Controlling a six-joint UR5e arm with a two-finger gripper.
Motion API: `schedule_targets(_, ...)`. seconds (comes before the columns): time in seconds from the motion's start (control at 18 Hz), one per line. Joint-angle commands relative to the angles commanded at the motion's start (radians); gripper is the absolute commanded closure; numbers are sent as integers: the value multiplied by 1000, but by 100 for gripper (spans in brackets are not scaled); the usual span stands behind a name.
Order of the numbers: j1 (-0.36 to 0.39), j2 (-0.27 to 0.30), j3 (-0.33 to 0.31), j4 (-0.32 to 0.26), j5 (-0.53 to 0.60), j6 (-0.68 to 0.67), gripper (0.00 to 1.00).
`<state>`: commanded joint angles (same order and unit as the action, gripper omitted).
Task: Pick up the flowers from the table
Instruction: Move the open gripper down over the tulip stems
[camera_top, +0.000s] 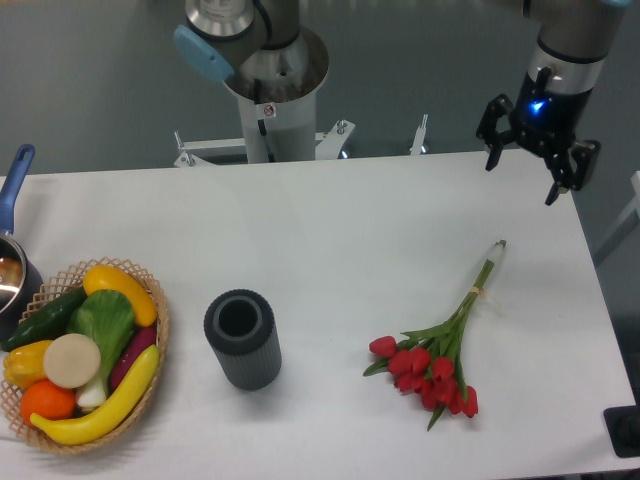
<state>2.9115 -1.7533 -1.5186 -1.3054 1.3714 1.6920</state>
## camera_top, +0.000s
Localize black device at table edge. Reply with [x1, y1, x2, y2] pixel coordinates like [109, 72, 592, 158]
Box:
[603, 405, 639, 458]

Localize beige round disc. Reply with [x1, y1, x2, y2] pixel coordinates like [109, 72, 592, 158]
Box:
[43, 333, 101, 389]

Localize red tulip bouquet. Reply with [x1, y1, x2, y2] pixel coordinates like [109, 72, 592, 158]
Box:
[363, 239, 507, 429]

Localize green bok choy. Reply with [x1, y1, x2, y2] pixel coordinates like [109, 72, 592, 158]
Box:
[66, 290, 135, 413]

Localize yellow banana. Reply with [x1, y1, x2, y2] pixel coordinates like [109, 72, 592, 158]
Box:
[30, 345, 160, 446]

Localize white metal mounting frame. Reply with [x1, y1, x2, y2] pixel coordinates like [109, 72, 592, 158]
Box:
[173, 113, 429, 168]

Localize green cucumber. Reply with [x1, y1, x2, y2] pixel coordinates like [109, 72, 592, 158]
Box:
[1, 287, 87, 352]

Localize blue handled saucepan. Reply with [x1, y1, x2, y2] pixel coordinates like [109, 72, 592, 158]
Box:
[1, 144, 42, 341]

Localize woven wicker basket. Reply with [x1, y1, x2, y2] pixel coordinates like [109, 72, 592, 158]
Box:
[1, 258, 169, 454]

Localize silver robot arm base column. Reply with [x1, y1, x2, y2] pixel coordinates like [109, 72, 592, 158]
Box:
[173, 1, 329, 163]

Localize dark grey ribbed vase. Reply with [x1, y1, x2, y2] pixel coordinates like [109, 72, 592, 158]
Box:
[203, 289, 282, 391]

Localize purple sweet potato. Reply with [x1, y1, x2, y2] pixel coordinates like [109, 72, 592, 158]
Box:
[109, 325, 157, 392]

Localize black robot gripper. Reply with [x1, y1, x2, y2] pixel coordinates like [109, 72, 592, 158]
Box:
[476, 74, 600, 206]

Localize white furniture leg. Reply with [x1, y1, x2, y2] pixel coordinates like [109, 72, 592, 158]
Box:
[592, 171, 639, 268]

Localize orange fruit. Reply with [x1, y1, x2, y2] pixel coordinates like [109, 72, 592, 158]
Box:
[20, 380, 76, 426]

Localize silver robot arm with wrist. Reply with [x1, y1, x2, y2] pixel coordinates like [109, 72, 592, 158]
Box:
[476, 1, 630, 205]

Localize yellow bell pepper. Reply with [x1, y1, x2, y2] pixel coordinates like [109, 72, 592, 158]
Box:
[3, 340, 53, 389]

